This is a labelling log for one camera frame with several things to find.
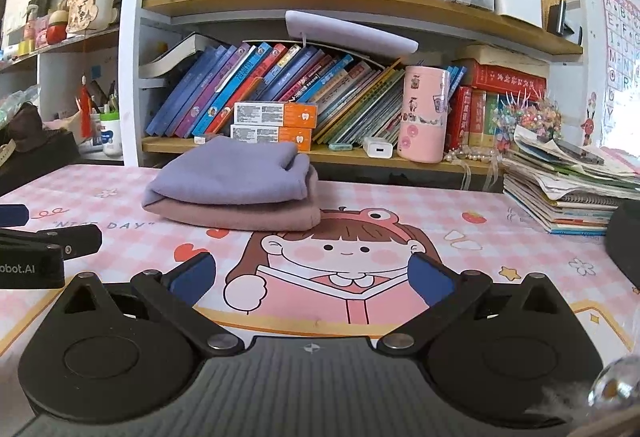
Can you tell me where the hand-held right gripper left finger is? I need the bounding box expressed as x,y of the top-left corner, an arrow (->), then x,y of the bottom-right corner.
52,251 -> 246,359

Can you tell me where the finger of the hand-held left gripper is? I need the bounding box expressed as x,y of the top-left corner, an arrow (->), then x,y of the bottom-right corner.
0,223 -> 103,261
0,204 -> 30,228

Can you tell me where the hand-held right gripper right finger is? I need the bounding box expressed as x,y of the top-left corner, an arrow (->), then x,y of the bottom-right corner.
376,252 -> 583,359

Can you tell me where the purple and mauve knit sweater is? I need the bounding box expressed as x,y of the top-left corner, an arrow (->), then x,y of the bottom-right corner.
141,136 -> 322,233

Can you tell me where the brown cloth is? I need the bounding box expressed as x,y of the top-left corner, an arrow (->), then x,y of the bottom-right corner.
0,102 -> 76,153

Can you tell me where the white bottle with blue label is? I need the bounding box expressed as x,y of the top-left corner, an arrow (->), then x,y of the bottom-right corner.
99,112 -> 123,157

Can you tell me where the red tassel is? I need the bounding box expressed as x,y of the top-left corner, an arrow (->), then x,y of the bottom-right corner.
77,76 -> 93,138

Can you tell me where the pen holder with pens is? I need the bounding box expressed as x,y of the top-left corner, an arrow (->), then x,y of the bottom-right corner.
82,80 -> 121,115

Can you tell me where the white charger plug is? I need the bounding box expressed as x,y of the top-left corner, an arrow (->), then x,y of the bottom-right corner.
362,136 -> 395,160

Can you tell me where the pink sticker tumbler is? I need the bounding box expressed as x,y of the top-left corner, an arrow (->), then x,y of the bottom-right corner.
397,64 -> 451,163

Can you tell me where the stack of notebooks and papers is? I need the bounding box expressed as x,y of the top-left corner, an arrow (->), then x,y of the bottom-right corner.
502,124 -> 640,235

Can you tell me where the orange and white box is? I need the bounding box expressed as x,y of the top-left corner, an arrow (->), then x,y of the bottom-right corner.
230,123 -> 315,153
234,101 -> 318,127

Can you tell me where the red upright book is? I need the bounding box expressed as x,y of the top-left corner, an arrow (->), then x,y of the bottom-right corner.
467,90 -> 488,150
445,86 -> 473,150

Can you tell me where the wooden side shelf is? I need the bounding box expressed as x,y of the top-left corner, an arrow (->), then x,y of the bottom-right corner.
0,24 -> 121,70

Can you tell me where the red round doll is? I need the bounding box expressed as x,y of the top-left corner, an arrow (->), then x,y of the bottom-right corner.
45,10 -> 68,44

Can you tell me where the row of colourful children's books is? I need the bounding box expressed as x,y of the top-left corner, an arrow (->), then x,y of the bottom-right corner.
145,41 -> 407,145

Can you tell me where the dark rounded object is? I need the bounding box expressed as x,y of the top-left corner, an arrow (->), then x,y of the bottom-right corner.
604,200 -> 640,290

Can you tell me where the clear round bauble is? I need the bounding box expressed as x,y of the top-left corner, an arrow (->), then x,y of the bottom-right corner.
587,357 -> 640,413

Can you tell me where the thick red dictionary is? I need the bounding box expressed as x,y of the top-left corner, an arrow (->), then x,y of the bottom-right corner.
457,60 -> 548,93

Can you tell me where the thick cream book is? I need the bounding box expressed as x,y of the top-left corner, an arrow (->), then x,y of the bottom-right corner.
457,44 -> 551,68

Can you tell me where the small black device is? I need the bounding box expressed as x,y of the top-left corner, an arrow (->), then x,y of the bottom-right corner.
546,0 -> 583,49

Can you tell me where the pearl bead string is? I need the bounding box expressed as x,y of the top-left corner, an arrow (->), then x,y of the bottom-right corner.
445,144 -> 503,164

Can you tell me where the cartoon wall sticker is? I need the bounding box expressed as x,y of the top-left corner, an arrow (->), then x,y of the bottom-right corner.
580,92 -> 601,133

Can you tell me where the pink alphabet wall poster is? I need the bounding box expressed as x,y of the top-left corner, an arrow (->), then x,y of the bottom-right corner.
597,0 -> 640,138

